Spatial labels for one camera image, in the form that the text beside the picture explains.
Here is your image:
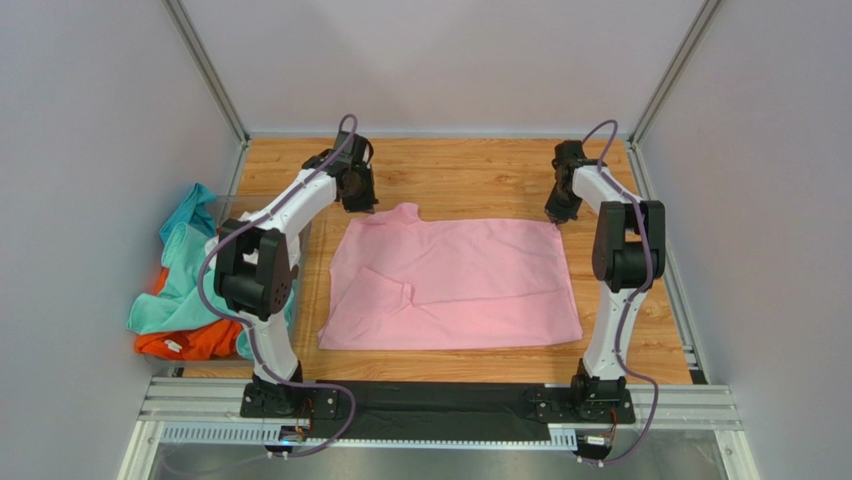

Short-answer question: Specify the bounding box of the pink t shirt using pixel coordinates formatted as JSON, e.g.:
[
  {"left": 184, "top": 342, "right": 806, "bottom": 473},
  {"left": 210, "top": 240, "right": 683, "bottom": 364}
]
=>
[{"left": 318, "top": 203, "right": 583, "bottom": 351}]

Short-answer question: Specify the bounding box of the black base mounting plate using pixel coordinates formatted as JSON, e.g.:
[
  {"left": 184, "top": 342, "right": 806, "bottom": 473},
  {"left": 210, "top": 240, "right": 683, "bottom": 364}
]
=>
[{"left": 240, "top": 378, "right": 636, "bottom": 442}]

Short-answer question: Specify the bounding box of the orange t shirt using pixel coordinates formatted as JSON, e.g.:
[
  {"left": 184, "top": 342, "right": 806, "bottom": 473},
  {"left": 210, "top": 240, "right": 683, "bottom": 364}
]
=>
[{"left": 134, "top": 226, "right": 244, "bottom": 362}]

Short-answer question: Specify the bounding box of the aluminium frame rail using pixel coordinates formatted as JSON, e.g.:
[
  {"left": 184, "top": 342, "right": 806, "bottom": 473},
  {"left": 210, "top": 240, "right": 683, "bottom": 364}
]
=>
[{"left": 138, "top": 377, "right": 743, "bottom": 451}]

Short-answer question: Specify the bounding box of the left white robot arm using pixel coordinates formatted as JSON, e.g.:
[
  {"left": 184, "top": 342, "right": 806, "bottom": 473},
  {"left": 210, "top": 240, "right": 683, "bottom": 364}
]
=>
[{"left": 198, "top": 130, "right": 378, "bottom": 418}]

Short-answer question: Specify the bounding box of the teal t shirt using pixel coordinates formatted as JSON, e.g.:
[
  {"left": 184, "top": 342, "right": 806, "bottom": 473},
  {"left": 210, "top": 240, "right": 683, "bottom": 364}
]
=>
[{"left": 126, "top": 221, "right": 297, "bottom": 361}]

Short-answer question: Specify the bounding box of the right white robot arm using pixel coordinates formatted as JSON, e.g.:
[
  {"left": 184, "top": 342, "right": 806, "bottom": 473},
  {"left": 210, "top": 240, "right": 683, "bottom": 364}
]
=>
[{"left": 544, "top": 140, "right": 665, "bottom": 423}]

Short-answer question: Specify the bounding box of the white t shirt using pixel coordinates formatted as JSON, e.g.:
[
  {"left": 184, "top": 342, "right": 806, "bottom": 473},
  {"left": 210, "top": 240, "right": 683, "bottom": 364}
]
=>
[{"left": 217, "top": 218, "right": 301, "bottom": 285}]

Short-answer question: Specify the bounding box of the blue t shirt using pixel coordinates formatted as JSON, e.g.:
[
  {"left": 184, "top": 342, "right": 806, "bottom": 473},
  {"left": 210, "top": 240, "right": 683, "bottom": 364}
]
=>
[{"left": 159, "top": 183, "right": 218, "bottom": 244}]

